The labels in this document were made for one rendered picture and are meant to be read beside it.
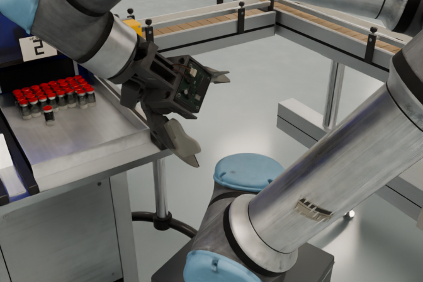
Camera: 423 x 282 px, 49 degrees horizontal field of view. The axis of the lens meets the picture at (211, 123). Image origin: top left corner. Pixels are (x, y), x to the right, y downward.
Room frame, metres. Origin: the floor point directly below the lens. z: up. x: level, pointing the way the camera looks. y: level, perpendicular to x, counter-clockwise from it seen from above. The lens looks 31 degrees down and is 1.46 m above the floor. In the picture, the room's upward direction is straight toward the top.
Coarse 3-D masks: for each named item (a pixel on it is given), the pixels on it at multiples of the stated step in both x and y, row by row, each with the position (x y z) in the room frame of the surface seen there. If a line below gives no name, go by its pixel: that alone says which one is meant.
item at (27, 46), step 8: (24, 40) 1.10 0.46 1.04; (32, 40) 1.11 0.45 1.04; (24, 48) 1.10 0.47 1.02; (32, 48) 1.11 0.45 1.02; (40, 48) 1.12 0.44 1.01; (48, 48) 1.13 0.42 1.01; (24, 56) 1.09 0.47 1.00; (32, 56) 1.10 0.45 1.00; (40, 56) 1.11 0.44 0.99; (48, 56) 1.13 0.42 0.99
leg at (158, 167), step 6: (156, 162) 1.45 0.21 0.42; (162, 162) 1.45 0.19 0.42; (156, 168) 1.45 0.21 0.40; (162, 168) 1.45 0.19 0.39; (156, 174) 1.45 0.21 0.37; (162, 174) 1.45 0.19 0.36; (156, 180) 1.45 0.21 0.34; (162, 180) 1.45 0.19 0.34; (156, 186) 1.45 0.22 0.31; (162, 186) 1.45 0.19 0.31; (156, 192) 1.45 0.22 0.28; (162, 192) 1.45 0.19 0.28; (156, 198) 1.45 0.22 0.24; (162, 198) 1.45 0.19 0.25; (156, 204) 1.45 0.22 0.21; (162, 204) 1.45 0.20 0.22; (156, 210) 1.46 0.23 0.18; (162, 210) 1.45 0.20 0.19; (156, 216) 1.46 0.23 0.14; (162, 216) 1.45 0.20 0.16
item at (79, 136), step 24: (96, 96) 1.11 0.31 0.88; (24, 120) 0.98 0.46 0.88; (72, 120) 0.98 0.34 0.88; (96, 120) 0.98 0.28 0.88; (120, 120) 0.98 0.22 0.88; (24, 144) 0.88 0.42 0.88; (48, 144) 0.88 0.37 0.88; (72, 144) 0.88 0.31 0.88; (96, 144) 0.83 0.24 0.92; (120, 144) 0.85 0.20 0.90; (48, 168) 0.77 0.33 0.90
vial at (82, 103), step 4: (80, 92) 1.04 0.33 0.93; (84, 92) 1.04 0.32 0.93; (80, 96) 1.04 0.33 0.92; (84, 96) 1.04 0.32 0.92; (80, 100) 1.04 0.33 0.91; (84, 100) 1.04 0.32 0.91; (80, 104) 1.04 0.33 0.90; (84, 104) 1.04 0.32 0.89; (80, 108) 1.04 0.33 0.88; (84, 108) 1.04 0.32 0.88
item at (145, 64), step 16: (144, 48) 0.54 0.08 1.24; (128, 64) 0.53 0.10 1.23; (144, 64) 0.52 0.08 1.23; (160, 64) 0.54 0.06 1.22; (176, 64) 0.56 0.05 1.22; (192, 64) 0.57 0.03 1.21; (112, 80) 0.54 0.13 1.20; (144, 80) 0.56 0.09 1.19; (160, 80) 0.53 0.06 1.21; (176, 80) 0.54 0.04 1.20; (192, 80) 0.56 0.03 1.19; (208, 80) 0.58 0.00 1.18; (144, 96) 0.57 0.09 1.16; (160, 96) 0.55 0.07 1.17; (176, 96) 0.54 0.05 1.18; (192, 96) 0.55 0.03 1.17; (160, 112) 0.57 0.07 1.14; (176, 112) 0.55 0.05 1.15; (192, 112) 0.55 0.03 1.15
